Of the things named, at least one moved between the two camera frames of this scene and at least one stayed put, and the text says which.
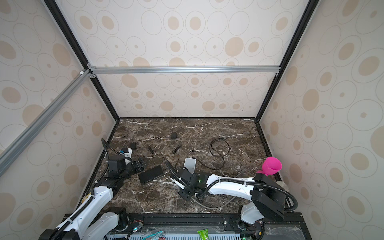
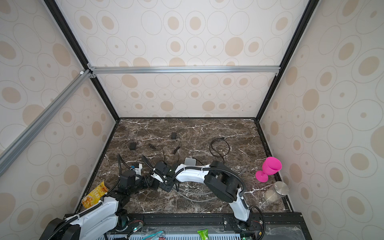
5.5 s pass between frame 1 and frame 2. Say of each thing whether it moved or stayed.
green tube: stayed
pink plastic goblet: stayed
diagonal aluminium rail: stayed
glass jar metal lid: stayed
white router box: stayed
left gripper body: moved
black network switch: moved
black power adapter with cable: moved
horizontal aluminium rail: stayed
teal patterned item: stayed
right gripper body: moved
